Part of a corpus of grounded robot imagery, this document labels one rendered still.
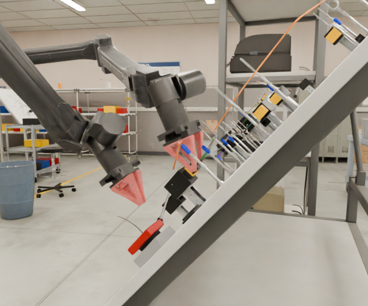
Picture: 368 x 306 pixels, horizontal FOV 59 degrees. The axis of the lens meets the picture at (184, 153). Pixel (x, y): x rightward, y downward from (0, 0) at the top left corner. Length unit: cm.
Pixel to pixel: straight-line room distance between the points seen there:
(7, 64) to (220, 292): 74
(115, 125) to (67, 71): 878
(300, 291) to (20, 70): 87
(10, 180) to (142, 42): 564
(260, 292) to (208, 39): 774
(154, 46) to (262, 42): 704
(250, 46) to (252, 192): 126
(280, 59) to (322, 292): 109
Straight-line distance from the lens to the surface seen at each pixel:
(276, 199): 175
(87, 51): 117
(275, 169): 52
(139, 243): 50
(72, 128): 78
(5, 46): 66
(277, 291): 99
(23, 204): 423
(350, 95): 51
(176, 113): 67
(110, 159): 77
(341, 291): 105
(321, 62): 161
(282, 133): 37
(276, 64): 169
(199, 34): 848
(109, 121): 73
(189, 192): 71
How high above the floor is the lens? 130
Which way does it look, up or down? 8 degrees down
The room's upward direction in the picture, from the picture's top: straight up
